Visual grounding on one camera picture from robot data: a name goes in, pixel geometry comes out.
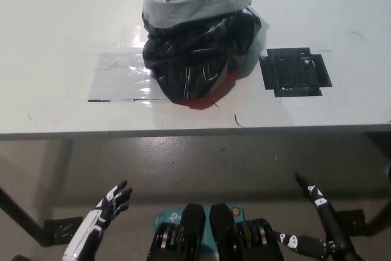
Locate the dark right robot hand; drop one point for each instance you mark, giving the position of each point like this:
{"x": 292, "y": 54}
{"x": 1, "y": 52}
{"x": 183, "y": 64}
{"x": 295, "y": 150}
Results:
{"x": 336, "y": 230}

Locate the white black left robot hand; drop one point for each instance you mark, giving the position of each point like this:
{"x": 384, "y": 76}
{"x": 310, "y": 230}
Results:
{"x": 91, "y": 227}

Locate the grey and black plastic bag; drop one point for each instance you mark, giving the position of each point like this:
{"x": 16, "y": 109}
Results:
{"x": 189, "y": 59}

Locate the black table leg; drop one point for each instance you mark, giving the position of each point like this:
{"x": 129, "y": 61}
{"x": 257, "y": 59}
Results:
{"x": 18, "y": 212}
{"x": 382, "y": 215}

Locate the clear tape rectangle patch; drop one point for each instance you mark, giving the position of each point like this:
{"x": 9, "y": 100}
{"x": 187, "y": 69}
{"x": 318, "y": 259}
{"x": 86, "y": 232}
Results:
{"x": 119, "y": 77}

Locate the black tape square patch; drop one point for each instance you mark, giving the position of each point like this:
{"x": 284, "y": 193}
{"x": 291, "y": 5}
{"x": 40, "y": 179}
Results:
{"x": 290, "y": 74}

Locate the red plastic sheet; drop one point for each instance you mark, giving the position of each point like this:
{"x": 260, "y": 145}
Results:
{"x": 201, "y": 103}

